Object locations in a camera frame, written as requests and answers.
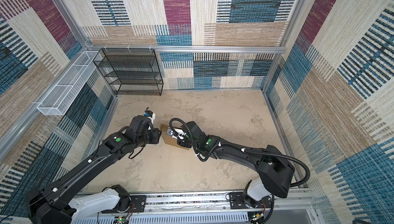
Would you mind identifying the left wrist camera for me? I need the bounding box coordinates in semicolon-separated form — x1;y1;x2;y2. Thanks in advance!
144;107;156;125

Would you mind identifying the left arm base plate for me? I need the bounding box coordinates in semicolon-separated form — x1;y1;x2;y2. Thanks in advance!
101;195;147;214

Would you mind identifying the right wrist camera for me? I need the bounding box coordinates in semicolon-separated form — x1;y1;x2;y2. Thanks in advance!
166;127;185;140

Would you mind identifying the aluminium front rail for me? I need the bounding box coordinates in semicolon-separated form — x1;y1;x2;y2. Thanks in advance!
55;190;318;215

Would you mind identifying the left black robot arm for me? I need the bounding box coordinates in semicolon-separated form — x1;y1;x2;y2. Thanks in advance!
25;110;161;224

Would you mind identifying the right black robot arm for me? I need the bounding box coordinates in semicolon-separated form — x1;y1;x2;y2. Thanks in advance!
167;121;295;208

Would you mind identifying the black wire mesh shelf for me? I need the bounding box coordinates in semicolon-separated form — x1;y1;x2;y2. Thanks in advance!
93;48;164;96

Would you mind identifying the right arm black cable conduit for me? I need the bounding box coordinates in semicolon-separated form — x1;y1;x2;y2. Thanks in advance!
169;117;311;188

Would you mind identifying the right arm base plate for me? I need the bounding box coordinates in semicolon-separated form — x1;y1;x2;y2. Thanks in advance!
225;192;272;210

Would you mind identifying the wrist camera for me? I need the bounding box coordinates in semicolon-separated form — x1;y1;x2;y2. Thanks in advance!
144;107;156;125
166;127;185;140

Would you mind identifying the white wire mesh basket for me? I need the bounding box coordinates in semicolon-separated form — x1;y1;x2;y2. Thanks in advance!
37;51;98;116

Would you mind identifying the brown cardboard box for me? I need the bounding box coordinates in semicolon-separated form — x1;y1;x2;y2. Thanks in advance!
160;124;189;150

